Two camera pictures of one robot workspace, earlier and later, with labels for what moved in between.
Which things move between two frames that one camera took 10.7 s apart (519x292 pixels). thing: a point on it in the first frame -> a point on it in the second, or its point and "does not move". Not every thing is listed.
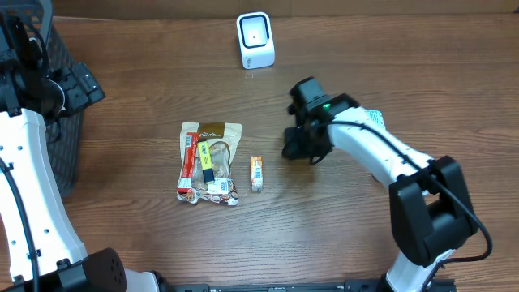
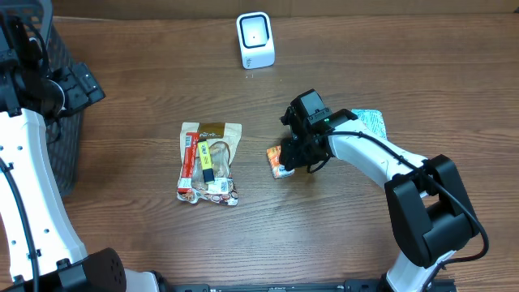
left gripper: x=79 y=97 does not move
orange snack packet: x=256 y=173 -> x=278 y=169
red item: x=191 y=144 does not move
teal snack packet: x=375 y=116 does not move
